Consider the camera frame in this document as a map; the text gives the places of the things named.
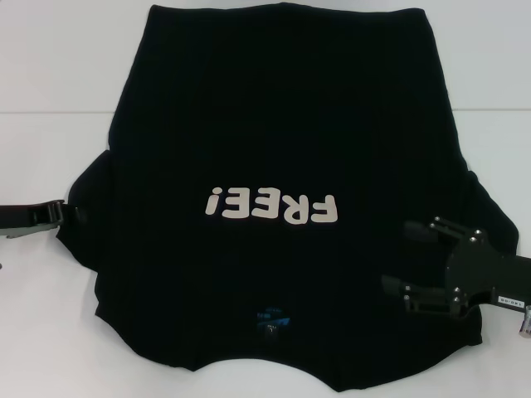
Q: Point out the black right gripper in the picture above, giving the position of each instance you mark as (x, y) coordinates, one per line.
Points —
(477, 273)

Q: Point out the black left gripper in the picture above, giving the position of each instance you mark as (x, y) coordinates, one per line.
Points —
(18, 215)

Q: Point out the black shirt with FREE print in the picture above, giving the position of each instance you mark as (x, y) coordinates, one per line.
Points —
(265, 124)

